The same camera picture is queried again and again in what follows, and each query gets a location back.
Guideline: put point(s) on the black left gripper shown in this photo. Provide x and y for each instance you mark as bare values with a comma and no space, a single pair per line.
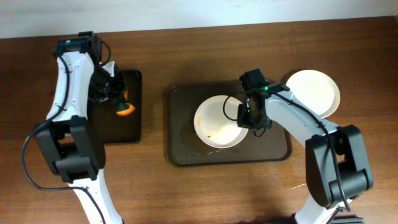
109,92

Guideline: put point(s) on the small black tray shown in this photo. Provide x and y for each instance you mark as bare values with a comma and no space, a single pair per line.
112,128

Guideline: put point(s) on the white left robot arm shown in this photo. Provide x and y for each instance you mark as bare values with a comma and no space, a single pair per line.
68,143

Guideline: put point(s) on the white plate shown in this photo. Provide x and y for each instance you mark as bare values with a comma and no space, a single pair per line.
316,90
215,122

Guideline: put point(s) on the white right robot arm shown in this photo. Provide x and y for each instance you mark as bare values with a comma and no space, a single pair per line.
336,162

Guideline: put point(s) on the white plate top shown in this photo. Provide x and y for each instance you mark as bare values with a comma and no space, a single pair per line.
316,90

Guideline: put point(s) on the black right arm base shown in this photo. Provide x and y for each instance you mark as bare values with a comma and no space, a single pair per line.
347,220

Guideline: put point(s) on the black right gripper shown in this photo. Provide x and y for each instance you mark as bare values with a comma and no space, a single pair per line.
246,121

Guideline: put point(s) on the orange green sponge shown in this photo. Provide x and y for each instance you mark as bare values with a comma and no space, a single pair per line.
125,108

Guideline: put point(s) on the large brown tray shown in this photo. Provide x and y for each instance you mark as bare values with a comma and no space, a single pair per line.
185,148

